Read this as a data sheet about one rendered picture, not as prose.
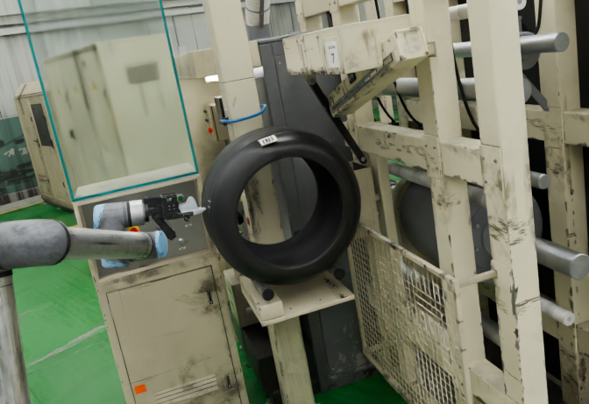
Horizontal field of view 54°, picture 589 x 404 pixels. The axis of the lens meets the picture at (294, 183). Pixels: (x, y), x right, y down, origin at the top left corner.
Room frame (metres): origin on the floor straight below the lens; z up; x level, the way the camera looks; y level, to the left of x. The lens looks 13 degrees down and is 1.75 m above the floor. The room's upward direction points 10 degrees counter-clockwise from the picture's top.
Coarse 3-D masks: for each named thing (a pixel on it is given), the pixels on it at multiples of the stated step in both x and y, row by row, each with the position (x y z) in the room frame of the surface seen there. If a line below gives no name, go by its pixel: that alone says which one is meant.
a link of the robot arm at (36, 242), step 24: (0, 240) 1.30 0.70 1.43; (24, 240) 1.31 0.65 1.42; (48, 240) 1.33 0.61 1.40; (72, 240) 1.42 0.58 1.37; (96, 240) 1.51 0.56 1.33; (120, 240) 1.62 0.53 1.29; (144, 240) 1.74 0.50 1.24; (0, 264) 1.30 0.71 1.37; (24, 264) 1.31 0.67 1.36; (48, 264) 1.35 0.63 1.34
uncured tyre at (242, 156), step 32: (288, 128) 2.10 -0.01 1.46; (224, 160) 1.99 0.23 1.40; (256, 160) 1.93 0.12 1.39; (320, 160) 1.99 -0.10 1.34; (224, 192) 1.91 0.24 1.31; (320, 192) 2.28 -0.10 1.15; (352, 192) 2.02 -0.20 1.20; (224, 224) 1.90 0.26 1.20; (320, 224) 2.26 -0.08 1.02; (352, 224) 2.02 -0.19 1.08; (224, 256) 1.93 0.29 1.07; (256, 256) 1.93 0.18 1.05; (288, 256) 2.21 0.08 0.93; (320, 256) 1.98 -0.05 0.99
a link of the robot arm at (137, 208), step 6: (132, 204) 1.91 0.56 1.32; (138, 204) 1.91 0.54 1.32; (132, 210) 1.90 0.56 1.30; (138, 210) 1.90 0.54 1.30; (144, 210) 1.92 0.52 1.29; (132, 216) 1.89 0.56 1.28; (138, 216) 1.90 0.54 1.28; (144, 216) 1.91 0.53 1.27; (132, 222) 1.89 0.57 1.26; (138, 222) 1.90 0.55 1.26; (144, 222) 1.91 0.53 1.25
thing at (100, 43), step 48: (48, 0) 2.43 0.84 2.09; (96, 0) 2.47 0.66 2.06; (144, 0) 2.52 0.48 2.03; (48, 48) 2.42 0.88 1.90; (96, 48) 2.46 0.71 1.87; (144, 48) 2.51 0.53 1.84; (48, 96) 2.40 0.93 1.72; (96, 96) 2.45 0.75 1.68; (144, 96) 2.50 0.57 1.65; (96, 144) 2.44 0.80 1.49; (144, 144) 2.49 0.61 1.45; (192, 144) 2.54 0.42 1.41; (96, 192) 2.43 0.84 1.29
